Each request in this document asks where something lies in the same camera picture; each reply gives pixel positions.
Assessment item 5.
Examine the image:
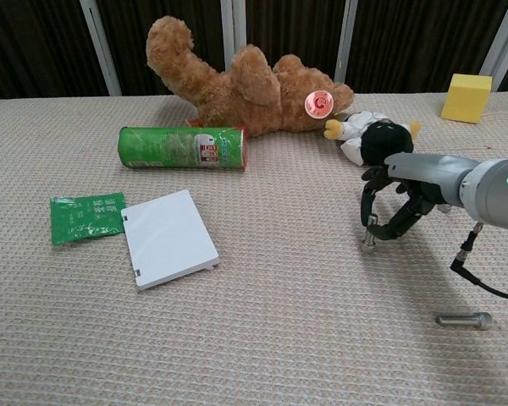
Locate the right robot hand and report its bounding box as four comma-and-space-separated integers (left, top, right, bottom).
361, 151, 478, 244

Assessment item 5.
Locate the metal bolt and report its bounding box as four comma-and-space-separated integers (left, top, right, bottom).
362, 214, 380, 253
434, 311, 494, 331

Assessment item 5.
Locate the black white penguin plush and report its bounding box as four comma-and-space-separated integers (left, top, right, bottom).
323, 110, 423, 168

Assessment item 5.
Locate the yellow foam cube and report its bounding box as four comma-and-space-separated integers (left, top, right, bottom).
440, 73, 494, 124

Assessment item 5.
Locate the round red hang tag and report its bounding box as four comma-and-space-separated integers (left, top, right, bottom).
303, 90, 336, 119

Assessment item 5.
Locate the dark pleated curtain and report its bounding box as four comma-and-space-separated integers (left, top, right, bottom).
0, 0, 508, 102

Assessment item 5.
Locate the brown teddy bear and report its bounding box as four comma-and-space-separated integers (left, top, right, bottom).
146, 15, 356, 137

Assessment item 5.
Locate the beige woven tablecloth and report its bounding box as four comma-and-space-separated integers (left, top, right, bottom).
0, 91, 508, 406

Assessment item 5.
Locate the green chips can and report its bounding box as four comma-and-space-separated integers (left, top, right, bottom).
118, 125, 250, 172

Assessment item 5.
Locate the white card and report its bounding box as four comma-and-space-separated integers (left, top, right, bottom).
120, 189, 220, 292

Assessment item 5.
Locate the green snack packet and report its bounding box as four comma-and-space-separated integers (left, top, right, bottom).
49, 192, 127, 245

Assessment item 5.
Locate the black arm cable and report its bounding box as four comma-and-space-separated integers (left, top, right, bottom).
450, 222, 508, 302

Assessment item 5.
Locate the white metal frame post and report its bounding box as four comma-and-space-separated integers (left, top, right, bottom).
219, 0, 247, 73
333, 0, 359, 84
478, 0, 508, 92
79, 0, 123, 96

